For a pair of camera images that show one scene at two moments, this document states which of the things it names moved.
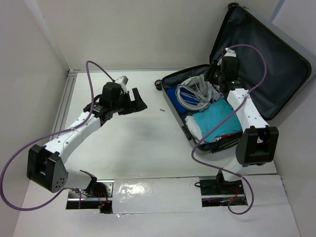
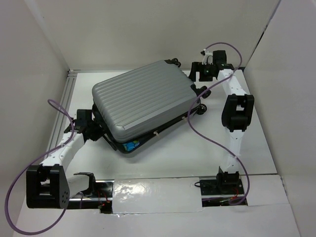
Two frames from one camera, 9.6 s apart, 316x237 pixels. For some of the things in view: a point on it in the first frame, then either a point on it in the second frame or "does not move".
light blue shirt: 214,121 → 129,146
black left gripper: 136,105 → 99,134
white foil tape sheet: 160,195 does not move
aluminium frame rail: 59,122 does not move
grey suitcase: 271,67 → 134,105
